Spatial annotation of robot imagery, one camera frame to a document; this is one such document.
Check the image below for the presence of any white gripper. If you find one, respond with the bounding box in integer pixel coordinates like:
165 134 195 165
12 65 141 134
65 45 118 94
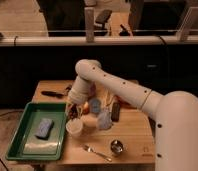
68 76 95 105

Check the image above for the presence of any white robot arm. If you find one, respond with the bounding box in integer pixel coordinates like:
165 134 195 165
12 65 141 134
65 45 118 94
69 59 198 171

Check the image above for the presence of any purple grapes bunch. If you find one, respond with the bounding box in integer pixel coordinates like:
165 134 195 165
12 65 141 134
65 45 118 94
68 106 79 119

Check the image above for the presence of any white paper cup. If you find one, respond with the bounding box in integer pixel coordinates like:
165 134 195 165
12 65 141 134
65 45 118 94
66 118 83 138

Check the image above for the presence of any small metal cup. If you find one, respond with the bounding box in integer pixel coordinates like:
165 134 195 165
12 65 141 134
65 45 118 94
110 140 124 155

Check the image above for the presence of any blue gray cloth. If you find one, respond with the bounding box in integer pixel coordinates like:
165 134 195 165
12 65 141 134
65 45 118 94
89 98 112 130

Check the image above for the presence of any dark brown block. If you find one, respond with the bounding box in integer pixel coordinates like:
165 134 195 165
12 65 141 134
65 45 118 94
111 102 120 122

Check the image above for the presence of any blue sponge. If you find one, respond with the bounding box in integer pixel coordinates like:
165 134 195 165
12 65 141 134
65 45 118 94
35 118 54 139

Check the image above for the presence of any silver metal fork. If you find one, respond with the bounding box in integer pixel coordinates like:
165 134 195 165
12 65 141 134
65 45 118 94
83 145 112 162

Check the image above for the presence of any green plastic tray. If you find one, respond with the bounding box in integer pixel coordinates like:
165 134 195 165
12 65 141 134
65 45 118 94
6 102 67 161

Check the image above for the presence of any black handled knife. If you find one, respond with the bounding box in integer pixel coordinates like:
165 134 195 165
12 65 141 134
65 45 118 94
41 88 71 98

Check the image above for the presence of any white horizontal rail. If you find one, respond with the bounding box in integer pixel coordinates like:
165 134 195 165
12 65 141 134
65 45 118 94
0 36 198 46

